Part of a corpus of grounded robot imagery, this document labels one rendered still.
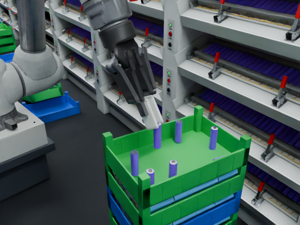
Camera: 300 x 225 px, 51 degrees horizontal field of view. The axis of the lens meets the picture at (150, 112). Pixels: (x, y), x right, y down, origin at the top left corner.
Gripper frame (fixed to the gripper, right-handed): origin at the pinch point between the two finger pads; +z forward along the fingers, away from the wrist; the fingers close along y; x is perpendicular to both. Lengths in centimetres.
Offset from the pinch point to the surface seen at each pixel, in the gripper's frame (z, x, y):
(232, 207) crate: 34.0, 5.4, -10.3
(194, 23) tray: -12, -7, -52
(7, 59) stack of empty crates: -34, -181, -94
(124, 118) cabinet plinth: 27, -82, -81
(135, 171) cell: 11.7, -6.5, 5.4
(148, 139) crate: 10.0, -9.9, -7.8
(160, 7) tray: -22, -23, -62
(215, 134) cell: 13.9, 6.1, -14.0
